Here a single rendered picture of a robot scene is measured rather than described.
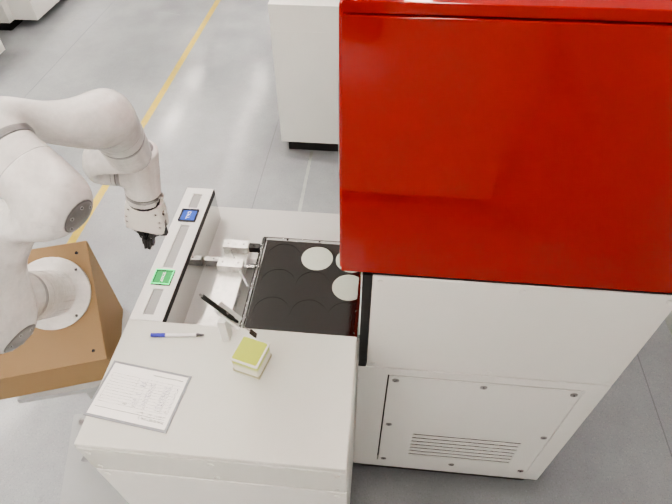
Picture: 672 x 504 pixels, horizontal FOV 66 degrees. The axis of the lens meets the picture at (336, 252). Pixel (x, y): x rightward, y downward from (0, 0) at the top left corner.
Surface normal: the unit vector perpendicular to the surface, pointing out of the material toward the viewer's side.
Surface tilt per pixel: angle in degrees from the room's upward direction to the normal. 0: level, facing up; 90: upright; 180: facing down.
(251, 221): 0
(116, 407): 0
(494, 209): 90
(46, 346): 42
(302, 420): 0
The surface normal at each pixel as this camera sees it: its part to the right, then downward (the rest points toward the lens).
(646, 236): -0.10, 0.73
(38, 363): 0.14, -0.03
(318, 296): -0.01, -0.67
